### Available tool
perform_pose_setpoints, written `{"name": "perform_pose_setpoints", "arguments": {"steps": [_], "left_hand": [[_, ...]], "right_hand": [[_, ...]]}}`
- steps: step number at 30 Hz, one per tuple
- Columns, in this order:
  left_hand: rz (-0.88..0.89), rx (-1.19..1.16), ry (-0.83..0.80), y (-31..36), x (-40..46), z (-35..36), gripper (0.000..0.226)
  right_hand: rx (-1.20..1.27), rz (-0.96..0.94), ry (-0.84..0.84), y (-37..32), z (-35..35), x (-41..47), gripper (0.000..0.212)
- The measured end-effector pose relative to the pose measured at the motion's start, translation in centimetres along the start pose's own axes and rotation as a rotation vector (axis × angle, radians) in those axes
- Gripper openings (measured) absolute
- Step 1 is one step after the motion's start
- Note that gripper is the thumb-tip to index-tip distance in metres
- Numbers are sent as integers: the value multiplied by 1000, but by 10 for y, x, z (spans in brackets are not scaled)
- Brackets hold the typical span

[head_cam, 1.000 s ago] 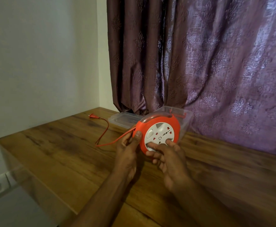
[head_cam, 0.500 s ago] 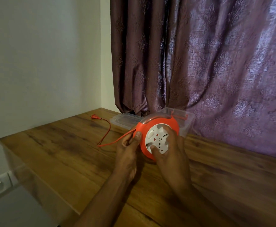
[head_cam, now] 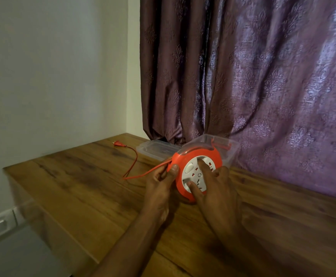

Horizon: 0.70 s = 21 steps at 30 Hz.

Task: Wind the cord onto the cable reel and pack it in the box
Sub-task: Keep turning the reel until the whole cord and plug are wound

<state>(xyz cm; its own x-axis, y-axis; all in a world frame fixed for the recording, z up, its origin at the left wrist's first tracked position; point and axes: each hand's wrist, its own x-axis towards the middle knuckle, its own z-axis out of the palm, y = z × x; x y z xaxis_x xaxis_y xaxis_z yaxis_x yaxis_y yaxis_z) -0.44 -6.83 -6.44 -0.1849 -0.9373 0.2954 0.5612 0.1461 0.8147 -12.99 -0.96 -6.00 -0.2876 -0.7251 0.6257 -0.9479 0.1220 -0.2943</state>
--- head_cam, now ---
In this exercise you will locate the person's left hand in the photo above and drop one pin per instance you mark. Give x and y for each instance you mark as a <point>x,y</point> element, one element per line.
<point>158,196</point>

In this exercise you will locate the clear plastic box lid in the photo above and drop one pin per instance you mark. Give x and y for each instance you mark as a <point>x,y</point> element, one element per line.
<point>156,150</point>

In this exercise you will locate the clear plastic storage box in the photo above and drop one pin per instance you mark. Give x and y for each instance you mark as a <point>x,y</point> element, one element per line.
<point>231,152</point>

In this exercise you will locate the person's right hand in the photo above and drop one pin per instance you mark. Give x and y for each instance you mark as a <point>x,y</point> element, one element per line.
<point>220,201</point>

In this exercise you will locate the orange extension cord reel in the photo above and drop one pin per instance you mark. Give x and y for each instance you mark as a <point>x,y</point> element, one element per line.
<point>182,160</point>

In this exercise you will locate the person's left forearm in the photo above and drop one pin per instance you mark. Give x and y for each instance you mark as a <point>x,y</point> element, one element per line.
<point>127,248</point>

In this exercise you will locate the purple patterned curtain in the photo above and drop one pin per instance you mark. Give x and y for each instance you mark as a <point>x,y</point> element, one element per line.
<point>271,83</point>

